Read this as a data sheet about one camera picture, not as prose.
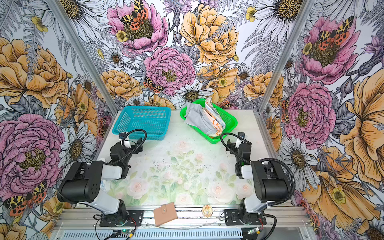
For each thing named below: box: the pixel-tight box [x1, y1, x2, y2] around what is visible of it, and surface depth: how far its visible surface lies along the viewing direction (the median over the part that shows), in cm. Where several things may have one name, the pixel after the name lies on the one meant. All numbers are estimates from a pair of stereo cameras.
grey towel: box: [184, 103, 217, 135], surface depth 107 cm
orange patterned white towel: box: [204, 98, 226, 137], surface depth 110 cm
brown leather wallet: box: [153, 202, 178, 227], surface depth 77 cm
